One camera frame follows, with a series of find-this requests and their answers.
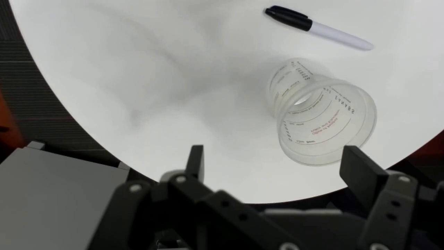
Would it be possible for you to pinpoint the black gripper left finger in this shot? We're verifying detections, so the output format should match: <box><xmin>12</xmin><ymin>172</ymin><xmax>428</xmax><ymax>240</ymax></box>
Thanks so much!
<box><xmin>88</xmin><ymin>144</ymin><xmax>306</xmax><ymax>250</ymax></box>

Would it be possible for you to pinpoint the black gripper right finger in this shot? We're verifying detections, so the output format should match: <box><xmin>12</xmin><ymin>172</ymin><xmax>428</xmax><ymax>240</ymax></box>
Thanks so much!
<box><xmin>339</xmin><ymin>144</ymin><xmax>444</xmax><ymax>250</ymax></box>

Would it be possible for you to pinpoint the clear plastic measuring cup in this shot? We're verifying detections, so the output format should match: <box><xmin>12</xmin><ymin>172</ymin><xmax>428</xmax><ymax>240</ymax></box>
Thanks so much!
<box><xmin>267</xmin><ymin>58</ymin><xmax>378</xmax><ymax>165</ymax></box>

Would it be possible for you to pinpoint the round white table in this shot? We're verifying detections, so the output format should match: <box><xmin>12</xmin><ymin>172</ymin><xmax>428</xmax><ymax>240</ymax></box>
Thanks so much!
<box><xmin>7</xmin><ymin>0</ymin><xmax>444</xmax><ymax>202</ymax></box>

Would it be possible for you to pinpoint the black and white marker pen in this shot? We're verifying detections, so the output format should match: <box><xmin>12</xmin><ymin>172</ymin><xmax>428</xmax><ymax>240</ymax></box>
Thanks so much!
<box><xmin>266</xmin><ymin>5</ymin><xmax>374</xmax><ymax>51</ymax></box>

